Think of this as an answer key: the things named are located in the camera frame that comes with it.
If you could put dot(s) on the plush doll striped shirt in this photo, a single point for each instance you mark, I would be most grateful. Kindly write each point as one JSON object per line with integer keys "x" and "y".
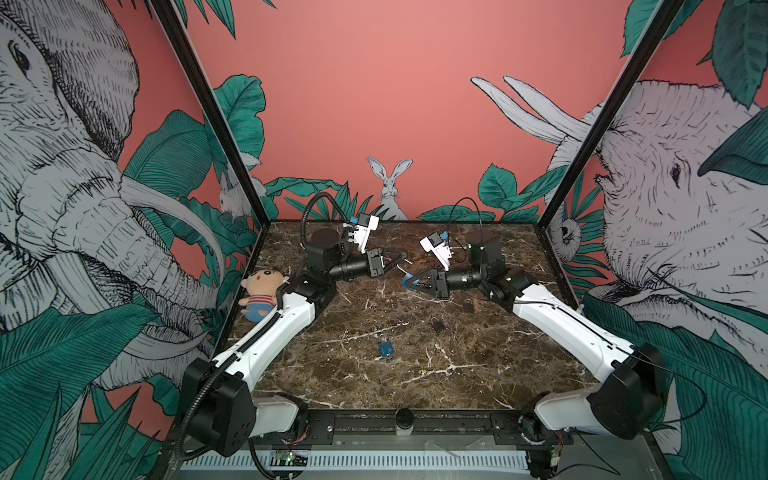
{"x": 261, "y": 294}

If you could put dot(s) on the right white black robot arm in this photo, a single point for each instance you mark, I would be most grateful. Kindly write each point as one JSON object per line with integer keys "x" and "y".
{"x": 631, "y": 380}

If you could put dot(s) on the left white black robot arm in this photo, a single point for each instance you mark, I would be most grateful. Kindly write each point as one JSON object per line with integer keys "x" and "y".
{"x": 216, "y": 406}

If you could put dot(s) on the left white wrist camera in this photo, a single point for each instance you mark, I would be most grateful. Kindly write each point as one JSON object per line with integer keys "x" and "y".
{"x": 359, "y": 229}

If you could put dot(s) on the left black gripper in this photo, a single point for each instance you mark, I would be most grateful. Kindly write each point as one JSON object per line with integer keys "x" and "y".
{"x": 375, "y": 261}

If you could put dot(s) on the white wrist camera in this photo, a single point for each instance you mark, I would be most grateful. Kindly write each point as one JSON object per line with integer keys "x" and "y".
{"x": 438, "y": 244}
{"x": 359, "y": 229}

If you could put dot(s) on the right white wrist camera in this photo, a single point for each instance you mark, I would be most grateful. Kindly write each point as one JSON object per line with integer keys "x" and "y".
{"x": 438, "y": 244}

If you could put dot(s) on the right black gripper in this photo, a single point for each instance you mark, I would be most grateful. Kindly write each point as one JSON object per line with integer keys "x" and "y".
{"x": 440, "y": 291}

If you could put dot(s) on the blue padlock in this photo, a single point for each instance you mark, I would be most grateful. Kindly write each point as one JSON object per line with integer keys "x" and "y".
{"x": 409, "y": 281}
{"x": 386, "y": 350}

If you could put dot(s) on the white vented strip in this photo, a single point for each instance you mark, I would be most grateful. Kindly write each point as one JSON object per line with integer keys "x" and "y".
{"x": 359, "y": 460}

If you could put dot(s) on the black mounting rail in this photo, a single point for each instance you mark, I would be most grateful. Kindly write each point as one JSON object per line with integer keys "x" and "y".
{"x": 316, "y": 427}

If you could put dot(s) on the black knob on rail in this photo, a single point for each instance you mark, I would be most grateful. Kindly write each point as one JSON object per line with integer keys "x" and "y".
{"x": 404, "y": 421}

